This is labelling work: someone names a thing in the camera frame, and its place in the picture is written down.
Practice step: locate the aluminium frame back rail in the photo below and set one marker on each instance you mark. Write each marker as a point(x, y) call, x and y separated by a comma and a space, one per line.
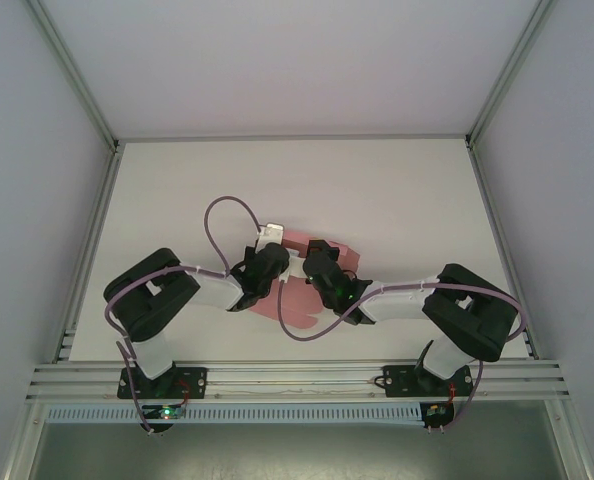
point(297, 136)

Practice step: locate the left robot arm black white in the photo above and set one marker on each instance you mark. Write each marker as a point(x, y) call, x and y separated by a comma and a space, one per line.
point(149, 295)

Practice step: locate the pink paper box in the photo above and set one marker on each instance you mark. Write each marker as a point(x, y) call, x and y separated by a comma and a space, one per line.
point(302, 305)

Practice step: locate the aluminium mounting rail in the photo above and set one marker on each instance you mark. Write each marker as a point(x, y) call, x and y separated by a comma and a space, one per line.
point(297, 372)

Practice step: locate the small circuit board green light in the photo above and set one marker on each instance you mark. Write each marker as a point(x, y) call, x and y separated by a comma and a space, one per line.
point(166, 412)

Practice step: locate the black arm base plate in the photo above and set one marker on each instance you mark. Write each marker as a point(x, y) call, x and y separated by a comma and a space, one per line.
point(397, 385)
point(197, 382)

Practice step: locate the aluminium frame front post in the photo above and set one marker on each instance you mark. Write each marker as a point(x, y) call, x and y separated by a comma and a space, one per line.
point(24, 445)
point(572, 445)

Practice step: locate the aluminium frame side rail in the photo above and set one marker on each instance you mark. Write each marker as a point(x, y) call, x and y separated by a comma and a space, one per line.
point(89, 250)
point(495, 225)

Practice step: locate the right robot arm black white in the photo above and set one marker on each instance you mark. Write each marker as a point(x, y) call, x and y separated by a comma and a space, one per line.
point(467, 315)

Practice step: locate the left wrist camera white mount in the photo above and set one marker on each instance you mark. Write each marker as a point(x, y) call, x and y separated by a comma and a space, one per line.
point(270, 234)

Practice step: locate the grey metal sheet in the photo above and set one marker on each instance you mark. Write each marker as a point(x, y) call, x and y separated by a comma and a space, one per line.
point(297, 455)

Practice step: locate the aluminium frame corner post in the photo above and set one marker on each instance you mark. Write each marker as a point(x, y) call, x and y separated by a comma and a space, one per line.
point(502, 80)
point(81, 80)

